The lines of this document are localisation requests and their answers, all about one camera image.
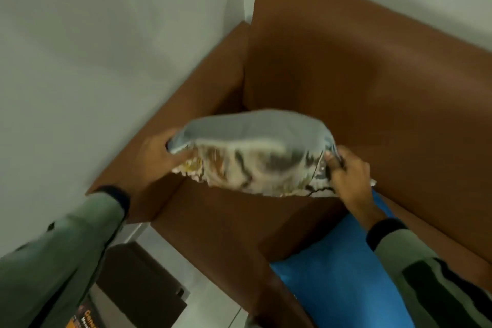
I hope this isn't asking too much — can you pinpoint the person's left hand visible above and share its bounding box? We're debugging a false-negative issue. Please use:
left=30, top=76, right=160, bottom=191
left=128, top=129, right=193, bottom=197

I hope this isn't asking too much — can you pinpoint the blue cloth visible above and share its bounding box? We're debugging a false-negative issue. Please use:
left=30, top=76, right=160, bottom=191
left=270, top=189, right=416, bottom=328

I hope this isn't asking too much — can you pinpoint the person's left forearm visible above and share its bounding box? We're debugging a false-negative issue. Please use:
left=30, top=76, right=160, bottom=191
left=0, top=186, right=131, bottom=328

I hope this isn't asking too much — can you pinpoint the person's right hand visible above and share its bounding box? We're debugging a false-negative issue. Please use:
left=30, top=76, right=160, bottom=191
left=324, top=146, right=386, bottom=221

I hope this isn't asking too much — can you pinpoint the brown leather sofa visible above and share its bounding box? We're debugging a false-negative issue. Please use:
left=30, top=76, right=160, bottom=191
left=85, top=0, right=492, bottom=328

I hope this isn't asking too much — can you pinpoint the person's right forearm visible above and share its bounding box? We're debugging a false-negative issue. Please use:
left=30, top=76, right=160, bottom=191
left=357, top=205, right=492, bottom=328

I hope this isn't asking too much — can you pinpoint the grey patterned cushion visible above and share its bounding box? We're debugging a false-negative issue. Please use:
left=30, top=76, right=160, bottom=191
left=166, top=109, right=377, bottom=198

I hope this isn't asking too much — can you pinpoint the dark brown side table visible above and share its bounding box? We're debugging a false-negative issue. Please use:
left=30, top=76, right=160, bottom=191
left=94, top=241, right=191, bottom=328

